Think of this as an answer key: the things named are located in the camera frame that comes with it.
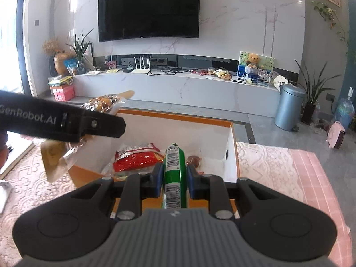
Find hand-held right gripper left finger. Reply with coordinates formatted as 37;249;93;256
71;162;164;220

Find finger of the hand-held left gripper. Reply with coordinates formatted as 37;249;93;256
65;107;126;143

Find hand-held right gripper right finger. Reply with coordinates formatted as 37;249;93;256
186;163;279;220

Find green sausage packet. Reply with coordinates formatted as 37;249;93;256
162;142;190;210

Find brown dried meat packet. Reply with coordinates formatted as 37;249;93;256
186;155;205;174

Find large red snack packet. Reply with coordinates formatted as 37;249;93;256
113;143;164;173

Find gold nut snack packet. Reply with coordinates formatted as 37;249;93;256
40;90;135;182

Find orange cardboard box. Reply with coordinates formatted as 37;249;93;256
68;108;241;220

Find pile of packaged snacks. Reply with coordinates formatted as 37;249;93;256
207;67;232;81

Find white flat panel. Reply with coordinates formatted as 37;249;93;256
0;138;35;180

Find pink box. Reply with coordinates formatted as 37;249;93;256
49;85;75;102

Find colourful paper stack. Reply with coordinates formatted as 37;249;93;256
48;76;74;87

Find brown round vase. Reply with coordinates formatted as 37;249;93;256
53;51;70;75

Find white router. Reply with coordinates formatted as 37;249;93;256
131;56;151;74

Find blue packet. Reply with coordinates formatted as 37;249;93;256
65;58;79;75

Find dried flower bouquet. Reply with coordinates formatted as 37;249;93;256
42;39;65;57

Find white lace tablecloth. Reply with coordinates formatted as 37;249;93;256
0;140;309;245

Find leafy plant in glass vase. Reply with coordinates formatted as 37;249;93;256
66;28;94;74

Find white marble television cabinet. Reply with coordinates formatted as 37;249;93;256
71;68;281;117

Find grey metal trash can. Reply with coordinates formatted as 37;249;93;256
274;84;306;131

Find pink checkered tablecloth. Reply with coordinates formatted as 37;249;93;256
289;149;351;245

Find white round hand fan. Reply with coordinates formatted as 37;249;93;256
271;74;288;91

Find brown teddy bear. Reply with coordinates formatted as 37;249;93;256
246;53;262;69

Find green picture board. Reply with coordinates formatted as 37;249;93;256
238;51;275;74

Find pink space heater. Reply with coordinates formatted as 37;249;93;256
326;121;347;149

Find tall potted plant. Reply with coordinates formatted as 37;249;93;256
294;58;341;125

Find blue water jug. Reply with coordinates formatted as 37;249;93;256
335;87;356;130

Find hanging vine plant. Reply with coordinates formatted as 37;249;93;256
311;0;351;56

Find black cables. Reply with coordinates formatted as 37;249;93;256
147;66;181;75

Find black wall television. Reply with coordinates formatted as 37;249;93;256
98;0;200;43

